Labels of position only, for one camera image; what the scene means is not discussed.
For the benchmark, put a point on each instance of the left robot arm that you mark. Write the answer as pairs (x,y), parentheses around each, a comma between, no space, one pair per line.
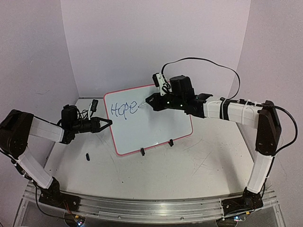
(19,128)

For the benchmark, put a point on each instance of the circuit board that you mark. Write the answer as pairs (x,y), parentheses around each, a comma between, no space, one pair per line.
(239,218)
(74,221)

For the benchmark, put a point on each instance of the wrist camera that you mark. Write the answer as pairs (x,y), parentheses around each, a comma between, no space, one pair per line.
(161,83)
(92,108)

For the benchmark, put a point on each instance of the pink framed whiteboard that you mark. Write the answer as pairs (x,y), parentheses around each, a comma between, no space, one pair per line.
(134,128)

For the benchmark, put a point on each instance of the left circuit board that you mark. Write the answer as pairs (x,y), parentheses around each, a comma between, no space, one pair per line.
(74,221)

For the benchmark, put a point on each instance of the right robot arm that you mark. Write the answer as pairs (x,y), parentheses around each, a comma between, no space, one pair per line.
(178,94)

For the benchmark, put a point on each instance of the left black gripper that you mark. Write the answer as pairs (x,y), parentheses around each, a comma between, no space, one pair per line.
(95,124)

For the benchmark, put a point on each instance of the black whiteboard stand clip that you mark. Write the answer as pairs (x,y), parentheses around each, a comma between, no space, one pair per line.
(142,151)

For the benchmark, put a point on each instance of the aluminium front rail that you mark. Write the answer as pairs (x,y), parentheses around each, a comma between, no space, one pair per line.
(154,211)

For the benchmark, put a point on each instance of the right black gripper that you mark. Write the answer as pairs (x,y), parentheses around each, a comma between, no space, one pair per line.
(153,103)

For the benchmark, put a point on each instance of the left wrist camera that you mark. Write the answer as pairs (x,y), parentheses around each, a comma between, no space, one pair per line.
(92,108)

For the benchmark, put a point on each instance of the right circuit board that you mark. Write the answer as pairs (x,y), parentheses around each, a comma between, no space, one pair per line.
(239,218)

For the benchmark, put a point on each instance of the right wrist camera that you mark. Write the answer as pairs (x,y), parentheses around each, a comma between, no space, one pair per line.
(161,83)

